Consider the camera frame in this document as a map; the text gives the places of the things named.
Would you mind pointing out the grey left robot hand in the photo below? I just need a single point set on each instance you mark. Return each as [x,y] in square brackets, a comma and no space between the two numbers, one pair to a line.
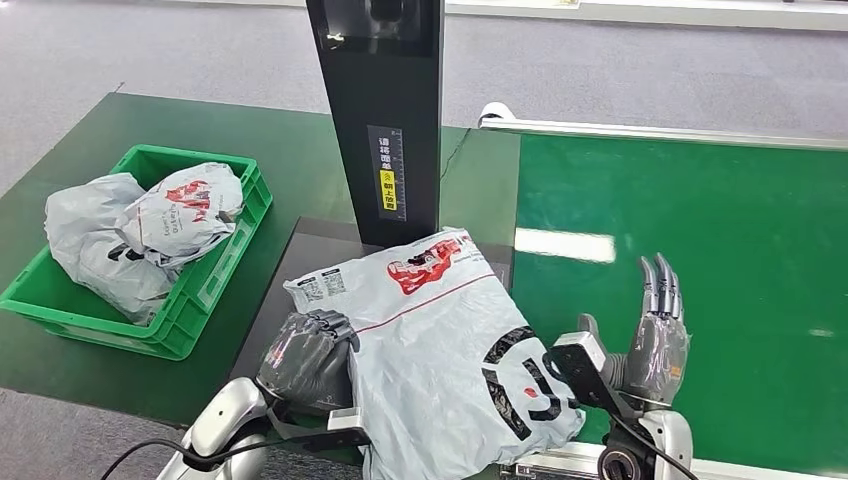
[305,364]

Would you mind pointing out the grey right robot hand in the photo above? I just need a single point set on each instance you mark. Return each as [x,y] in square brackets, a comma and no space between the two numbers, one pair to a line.
[656,358]

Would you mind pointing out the grey package with black lettering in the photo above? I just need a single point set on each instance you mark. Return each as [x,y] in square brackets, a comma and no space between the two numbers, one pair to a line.
[430,358]

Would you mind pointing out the green conveyor belt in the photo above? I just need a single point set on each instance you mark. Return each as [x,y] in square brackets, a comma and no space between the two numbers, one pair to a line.
[742,232]

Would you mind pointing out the grey package with red print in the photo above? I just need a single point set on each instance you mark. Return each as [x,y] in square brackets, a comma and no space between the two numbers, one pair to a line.
[179,212]

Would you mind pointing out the plain grey crumpled package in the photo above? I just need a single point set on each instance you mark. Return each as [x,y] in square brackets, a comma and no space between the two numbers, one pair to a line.
[93,232]

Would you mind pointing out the black inbound scanning machine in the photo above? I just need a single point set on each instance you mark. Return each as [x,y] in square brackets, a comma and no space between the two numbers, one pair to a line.
[384,99]

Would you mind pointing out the green plastic crate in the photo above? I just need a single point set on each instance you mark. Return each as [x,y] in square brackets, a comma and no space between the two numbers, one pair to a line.
[218,278]

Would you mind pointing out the ruler sticker with yellow label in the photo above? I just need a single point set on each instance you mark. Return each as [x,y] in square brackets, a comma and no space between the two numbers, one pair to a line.
[387,172]

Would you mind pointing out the white low ledge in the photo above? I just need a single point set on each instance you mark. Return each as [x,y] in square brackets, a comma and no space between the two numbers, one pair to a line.
[629,12]

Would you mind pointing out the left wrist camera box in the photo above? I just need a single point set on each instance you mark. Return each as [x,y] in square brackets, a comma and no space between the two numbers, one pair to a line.
[348,424]

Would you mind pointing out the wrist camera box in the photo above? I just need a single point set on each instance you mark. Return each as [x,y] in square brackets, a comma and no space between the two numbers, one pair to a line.
[348,424]
[583,371]

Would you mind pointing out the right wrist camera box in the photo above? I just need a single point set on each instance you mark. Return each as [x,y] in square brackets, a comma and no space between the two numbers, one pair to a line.
[583,371]

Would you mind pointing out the silver conveyor side rail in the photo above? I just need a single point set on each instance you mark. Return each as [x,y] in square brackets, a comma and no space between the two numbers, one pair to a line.
[662,131]
[762,472]

